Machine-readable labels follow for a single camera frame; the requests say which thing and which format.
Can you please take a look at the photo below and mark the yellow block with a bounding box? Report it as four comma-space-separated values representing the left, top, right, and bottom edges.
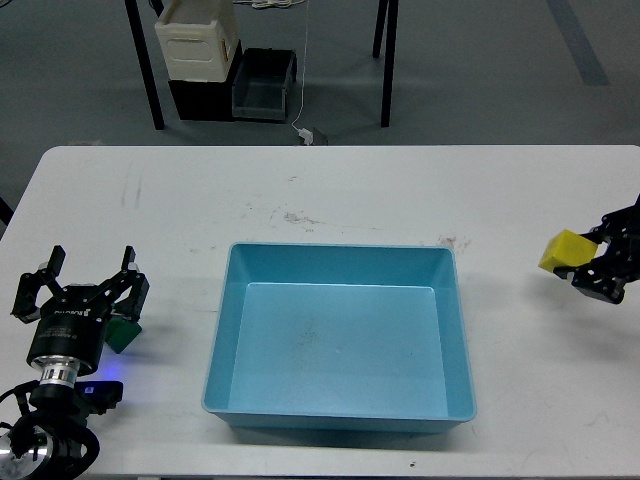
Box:
538, 230, 598, 273

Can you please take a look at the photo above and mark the white cable with plug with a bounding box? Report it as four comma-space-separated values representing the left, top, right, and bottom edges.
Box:
234, 0, 315, 146

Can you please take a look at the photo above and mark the black table leg right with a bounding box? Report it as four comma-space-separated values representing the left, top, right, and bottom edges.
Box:
371, 0, 399, 128

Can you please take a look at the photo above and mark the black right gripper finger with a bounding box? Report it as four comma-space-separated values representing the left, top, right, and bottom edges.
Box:
553, 243, 631, 305
581, 207, 628, 245

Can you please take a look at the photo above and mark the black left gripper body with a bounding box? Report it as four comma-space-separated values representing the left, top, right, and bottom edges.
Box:
26, 285, 112, 375

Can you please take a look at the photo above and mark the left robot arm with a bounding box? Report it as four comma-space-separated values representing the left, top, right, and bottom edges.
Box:
1, 245, 149, 479

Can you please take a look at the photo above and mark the dark grey storage bin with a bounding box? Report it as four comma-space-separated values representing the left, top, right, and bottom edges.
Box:
231, 48, 297, 123

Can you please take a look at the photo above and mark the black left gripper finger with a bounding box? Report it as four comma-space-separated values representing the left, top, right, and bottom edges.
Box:
98, 245, 150, 323
11, 245, 66, 324

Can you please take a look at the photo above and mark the green block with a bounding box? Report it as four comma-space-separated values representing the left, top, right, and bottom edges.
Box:
105, 318, 142, 354

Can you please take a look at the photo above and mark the black table leg left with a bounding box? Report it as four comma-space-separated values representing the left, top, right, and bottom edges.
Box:
124, 0, 165, 131

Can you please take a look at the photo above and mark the cream plastic crate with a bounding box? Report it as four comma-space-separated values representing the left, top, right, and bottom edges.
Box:
155, 0, 239, 83

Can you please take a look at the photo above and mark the blue plastic tray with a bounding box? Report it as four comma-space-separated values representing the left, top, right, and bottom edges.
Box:
202, 243, 477, 434

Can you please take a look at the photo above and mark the black table leg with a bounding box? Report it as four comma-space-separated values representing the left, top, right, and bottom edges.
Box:
124, 0, 165, 131
371, 0, 399, 128

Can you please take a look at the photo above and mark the black box under crate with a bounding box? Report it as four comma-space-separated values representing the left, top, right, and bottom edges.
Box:
168, 42, 243, 122

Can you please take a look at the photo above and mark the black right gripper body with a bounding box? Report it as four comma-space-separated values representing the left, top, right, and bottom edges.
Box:
606, 200, 639, 280

